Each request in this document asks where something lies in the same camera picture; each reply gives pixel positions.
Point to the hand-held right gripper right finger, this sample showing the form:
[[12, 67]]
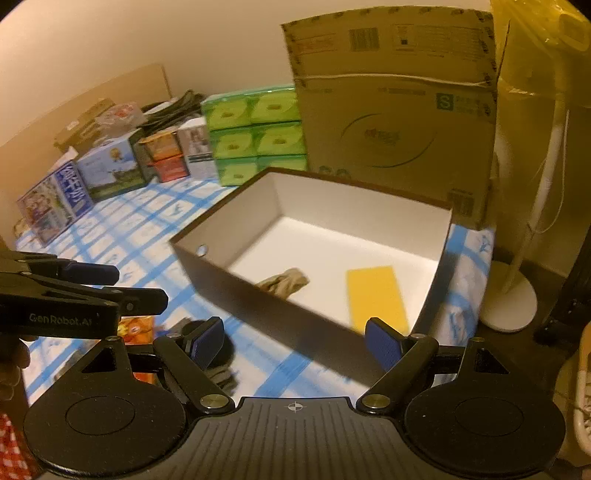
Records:
[[382, 345]]

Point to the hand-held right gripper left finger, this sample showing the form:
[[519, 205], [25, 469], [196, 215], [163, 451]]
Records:
[[207, 344]]

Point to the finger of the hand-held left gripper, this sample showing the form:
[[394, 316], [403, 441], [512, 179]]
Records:
[[138, 300], [92, 273]]

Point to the brown storage box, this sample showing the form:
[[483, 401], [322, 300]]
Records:
[[318, 230]]

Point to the person's left hand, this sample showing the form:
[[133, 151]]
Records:
[[10, 374]]

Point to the orange printed packet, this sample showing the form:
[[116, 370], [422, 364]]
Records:
[[136, 328]]

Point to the yellow flat packet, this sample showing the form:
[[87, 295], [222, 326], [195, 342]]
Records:
[[376, 297]]

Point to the blue checked bedsheet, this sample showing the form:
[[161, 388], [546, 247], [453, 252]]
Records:
[[143, 230]]

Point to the blue milk carton box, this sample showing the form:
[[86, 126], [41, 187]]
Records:
[[55, 203]]

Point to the beige crumpled cloth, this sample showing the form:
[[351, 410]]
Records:
[[284, 281]]

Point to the green pasture milk carton box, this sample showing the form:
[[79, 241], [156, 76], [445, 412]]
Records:
[[115, 170]]

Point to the orange snack box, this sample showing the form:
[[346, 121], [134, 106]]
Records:
[[171, 168], [161, 145]]

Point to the white standing fan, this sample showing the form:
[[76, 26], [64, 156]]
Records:
[[508, 304]]

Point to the red checked cloth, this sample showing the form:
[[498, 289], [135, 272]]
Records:
[[14, 447]]

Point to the small brown cardboard box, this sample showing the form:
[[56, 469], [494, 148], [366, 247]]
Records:
[[76, 129]]

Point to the clear plastic bag pile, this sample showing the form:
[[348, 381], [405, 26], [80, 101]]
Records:
[[122, 115]]

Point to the white photo-print box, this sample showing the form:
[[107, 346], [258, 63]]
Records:
[[198, 147]]

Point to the flat cardboard sheet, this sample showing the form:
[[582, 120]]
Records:
[[115, 90]]

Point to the dark object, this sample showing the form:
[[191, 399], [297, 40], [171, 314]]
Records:
[[572, 295]]

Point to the stack of green tissue packs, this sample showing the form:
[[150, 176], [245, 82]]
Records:
[[254, 134]]

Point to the white basket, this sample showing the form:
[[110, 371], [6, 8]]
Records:
[[582, 415]]

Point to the large cardboard box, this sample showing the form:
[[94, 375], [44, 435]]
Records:
[[392, 120]]

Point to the yellow plastic cover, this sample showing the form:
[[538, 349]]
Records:
[[535, 55]]

